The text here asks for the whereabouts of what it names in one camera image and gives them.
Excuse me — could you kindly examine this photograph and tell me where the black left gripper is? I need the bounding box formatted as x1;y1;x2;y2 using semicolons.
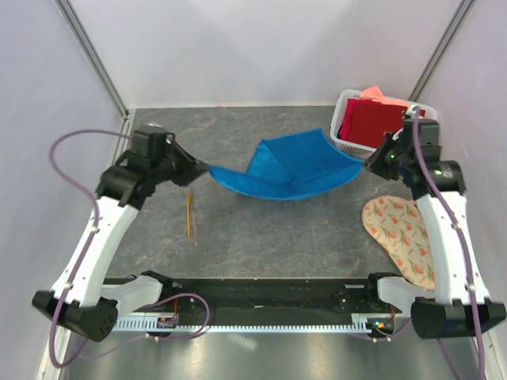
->
151;138;210;188

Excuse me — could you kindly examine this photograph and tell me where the blue cloth napkin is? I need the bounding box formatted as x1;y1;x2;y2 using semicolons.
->
209;128;363;201

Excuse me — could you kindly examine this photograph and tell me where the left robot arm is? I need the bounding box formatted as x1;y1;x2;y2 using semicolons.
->
32;138;208;342

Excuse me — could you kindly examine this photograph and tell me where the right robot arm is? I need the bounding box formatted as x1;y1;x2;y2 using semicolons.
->
362;132;506;339

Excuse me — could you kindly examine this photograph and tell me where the orange plastic fork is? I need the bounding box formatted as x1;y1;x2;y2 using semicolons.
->
185;187;193;239

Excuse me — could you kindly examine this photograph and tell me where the red cloth in basket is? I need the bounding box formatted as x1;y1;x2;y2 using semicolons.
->
337;98;408;148

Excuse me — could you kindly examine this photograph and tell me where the floral oval placemat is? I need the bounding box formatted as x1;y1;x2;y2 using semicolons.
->
361;196;436;291

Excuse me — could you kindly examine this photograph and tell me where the salmon cloth in basket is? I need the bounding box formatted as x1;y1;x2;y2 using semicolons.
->
360;85;410;108

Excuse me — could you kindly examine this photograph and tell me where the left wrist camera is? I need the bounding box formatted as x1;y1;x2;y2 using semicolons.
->
130;124;175;161

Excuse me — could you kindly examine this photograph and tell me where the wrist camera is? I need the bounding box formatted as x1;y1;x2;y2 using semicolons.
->
399;106;440;148
130;124;175;161

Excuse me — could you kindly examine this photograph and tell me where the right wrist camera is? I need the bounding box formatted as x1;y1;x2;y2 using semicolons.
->
399;106;440;148

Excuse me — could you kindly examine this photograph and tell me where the slotted cable duct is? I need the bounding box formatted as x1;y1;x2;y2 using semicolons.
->
112;313;393;334

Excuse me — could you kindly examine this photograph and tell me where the right aluminium corner post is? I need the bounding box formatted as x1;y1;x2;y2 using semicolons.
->
409;0;476;102

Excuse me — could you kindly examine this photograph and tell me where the aluminium corner post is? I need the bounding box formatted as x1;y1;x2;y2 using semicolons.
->
55;0;129;119
409;0;476;102

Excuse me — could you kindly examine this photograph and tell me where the left aluminium corner post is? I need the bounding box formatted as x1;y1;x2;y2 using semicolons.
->
55;0;129;119

